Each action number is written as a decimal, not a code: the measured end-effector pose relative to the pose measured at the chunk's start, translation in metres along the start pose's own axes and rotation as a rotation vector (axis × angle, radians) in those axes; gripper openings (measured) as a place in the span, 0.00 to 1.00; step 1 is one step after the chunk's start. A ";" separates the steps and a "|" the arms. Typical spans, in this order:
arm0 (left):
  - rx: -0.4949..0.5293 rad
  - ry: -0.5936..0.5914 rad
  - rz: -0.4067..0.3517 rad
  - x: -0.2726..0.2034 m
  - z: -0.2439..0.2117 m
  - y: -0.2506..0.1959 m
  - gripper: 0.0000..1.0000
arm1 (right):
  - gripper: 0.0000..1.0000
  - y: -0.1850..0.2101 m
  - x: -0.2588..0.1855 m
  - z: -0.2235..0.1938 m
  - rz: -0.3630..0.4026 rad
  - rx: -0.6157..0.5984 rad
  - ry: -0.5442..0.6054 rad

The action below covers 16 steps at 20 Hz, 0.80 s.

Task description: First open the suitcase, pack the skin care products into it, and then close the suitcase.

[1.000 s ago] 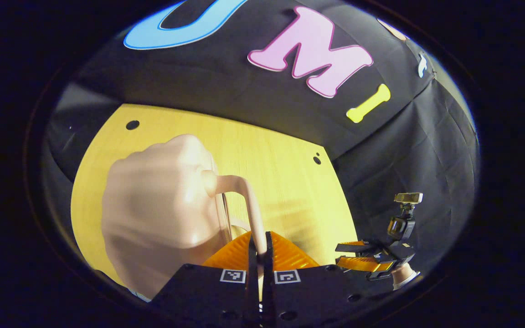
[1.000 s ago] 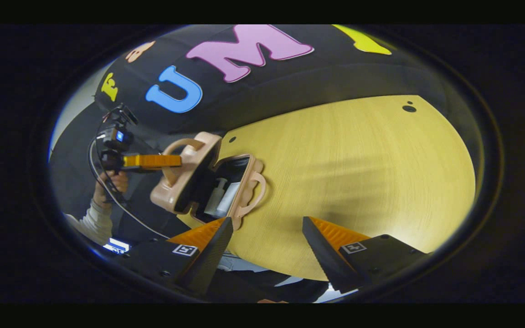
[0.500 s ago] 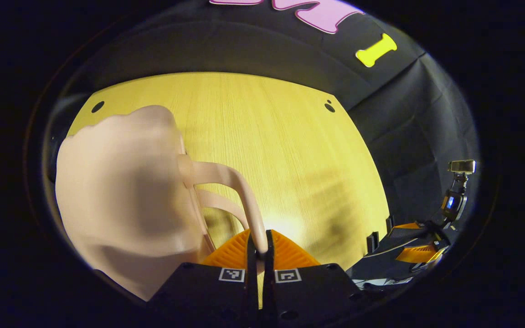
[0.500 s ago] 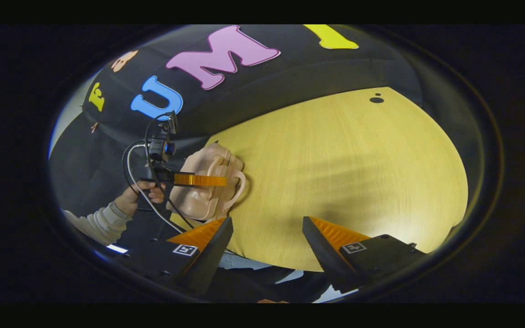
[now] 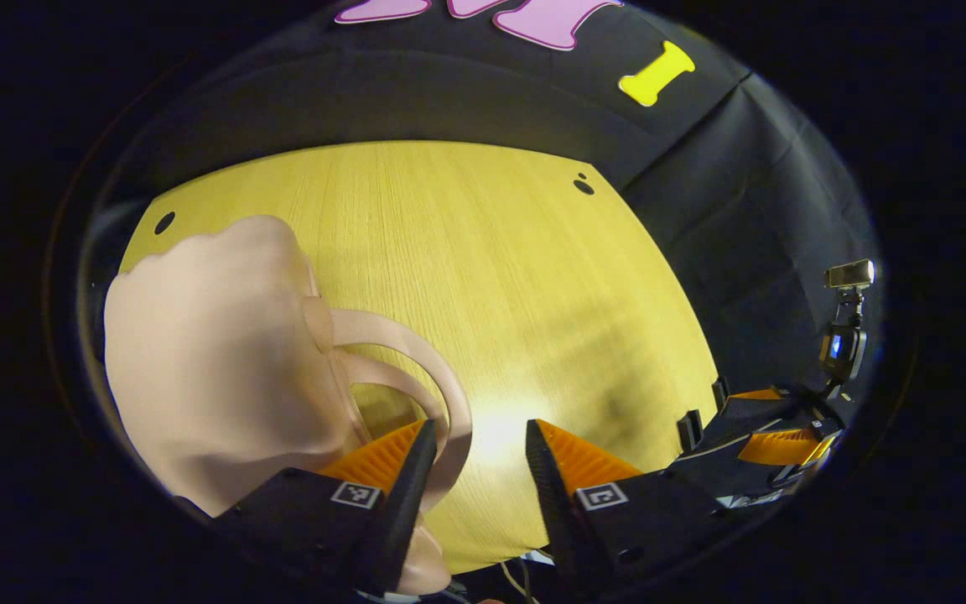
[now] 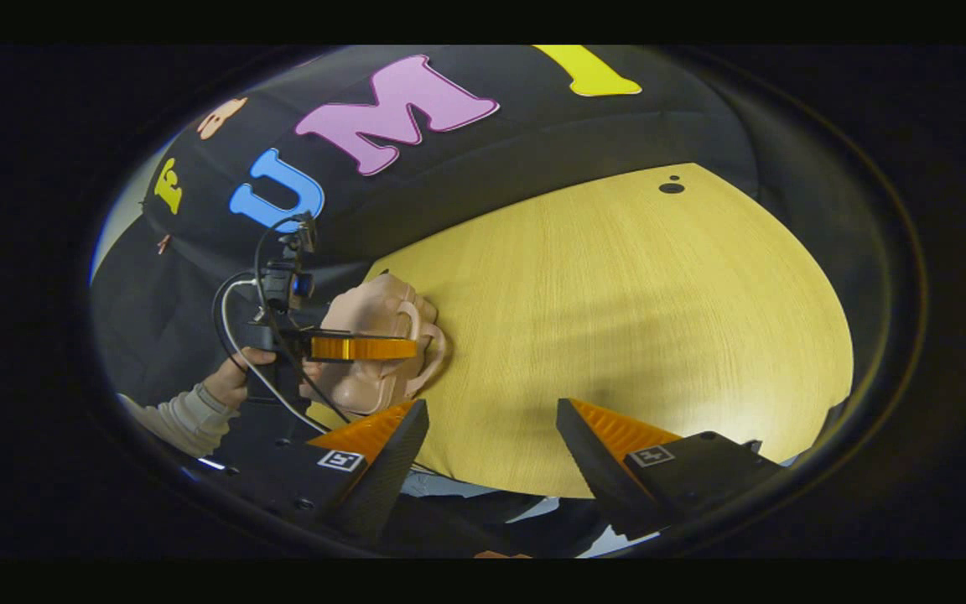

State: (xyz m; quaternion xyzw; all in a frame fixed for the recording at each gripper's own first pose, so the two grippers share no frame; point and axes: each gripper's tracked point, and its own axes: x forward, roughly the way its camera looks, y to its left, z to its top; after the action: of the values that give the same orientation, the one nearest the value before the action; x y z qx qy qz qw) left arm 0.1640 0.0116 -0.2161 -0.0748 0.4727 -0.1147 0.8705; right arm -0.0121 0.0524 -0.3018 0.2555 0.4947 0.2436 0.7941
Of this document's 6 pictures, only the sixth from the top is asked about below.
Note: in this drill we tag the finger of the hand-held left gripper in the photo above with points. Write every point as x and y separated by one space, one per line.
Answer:
361 348

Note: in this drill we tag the black backdrop cloth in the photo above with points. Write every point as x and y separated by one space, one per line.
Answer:
533 134

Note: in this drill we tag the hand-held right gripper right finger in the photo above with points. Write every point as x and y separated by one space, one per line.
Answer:
596 470

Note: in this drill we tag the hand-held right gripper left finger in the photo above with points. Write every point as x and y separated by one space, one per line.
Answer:
378 478

